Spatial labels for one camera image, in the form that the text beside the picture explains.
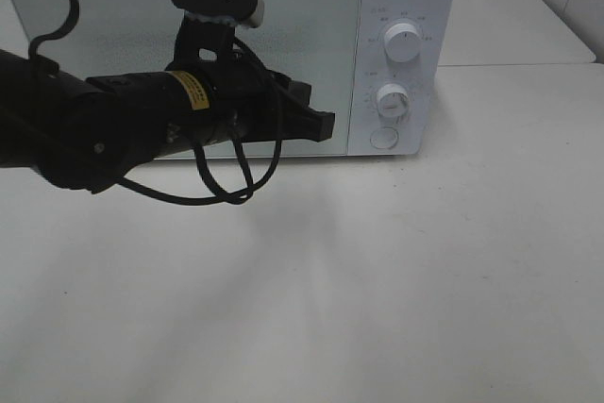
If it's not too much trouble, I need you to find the upper white power knob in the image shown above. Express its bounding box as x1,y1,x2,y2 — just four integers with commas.
382,19,423,63

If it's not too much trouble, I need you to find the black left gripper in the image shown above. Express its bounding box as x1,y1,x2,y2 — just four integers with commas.
166,15,336,143

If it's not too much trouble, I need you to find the round white door button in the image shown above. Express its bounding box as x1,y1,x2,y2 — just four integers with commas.
370,127,399,150

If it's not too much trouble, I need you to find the lower white timer knob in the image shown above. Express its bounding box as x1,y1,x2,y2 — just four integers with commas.
375,83,410,118

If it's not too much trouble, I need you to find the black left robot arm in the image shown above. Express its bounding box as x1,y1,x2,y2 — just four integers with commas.
1,17,335,206

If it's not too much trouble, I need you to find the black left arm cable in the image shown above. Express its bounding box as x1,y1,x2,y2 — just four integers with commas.
0,0,287,209

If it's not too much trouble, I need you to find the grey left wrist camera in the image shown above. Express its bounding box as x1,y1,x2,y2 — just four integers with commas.
171,0,264,28

